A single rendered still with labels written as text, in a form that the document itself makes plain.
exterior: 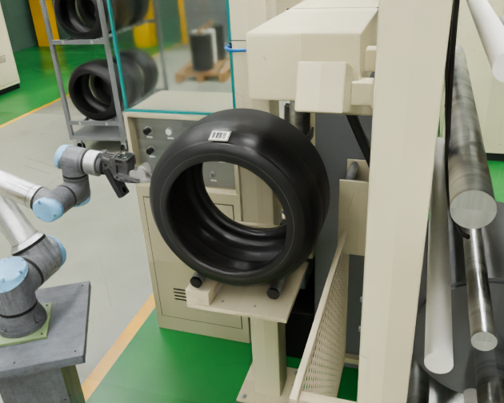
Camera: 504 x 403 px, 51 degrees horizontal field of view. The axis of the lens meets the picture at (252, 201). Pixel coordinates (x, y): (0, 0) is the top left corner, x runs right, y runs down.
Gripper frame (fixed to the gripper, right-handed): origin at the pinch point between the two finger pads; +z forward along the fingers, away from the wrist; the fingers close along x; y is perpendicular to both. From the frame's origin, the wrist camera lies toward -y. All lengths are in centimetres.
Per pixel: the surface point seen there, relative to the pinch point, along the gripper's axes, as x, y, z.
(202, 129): -7.0, 24.5, 20.5
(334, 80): -45, 55, 63
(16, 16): 830, -144, -751
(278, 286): -8, -26, 49
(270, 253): 12, -27, 41
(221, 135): -10.2, 25.2, 27.8
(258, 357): 27, -96, 37
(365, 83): -36, 53, 68
